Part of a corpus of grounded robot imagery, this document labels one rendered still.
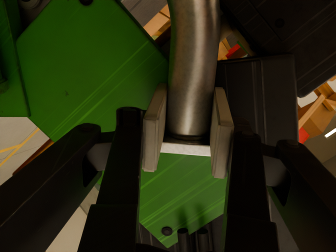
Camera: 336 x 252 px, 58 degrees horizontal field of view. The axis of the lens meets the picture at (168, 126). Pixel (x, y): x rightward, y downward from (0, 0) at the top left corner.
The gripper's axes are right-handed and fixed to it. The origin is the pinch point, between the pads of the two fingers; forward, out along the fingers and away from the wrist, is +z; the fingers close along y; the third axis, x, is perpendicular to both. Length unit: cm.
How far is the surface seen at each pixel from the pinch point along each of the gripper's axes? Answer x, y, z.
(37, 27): 4.5, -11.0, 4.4
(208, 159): -4.6, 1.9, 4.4
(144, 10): 4, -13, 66
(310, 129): -136, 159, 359
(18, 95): -0.5, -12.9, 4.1
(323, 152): -369, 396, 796
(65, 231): -532, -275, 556
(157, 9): 4, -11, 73
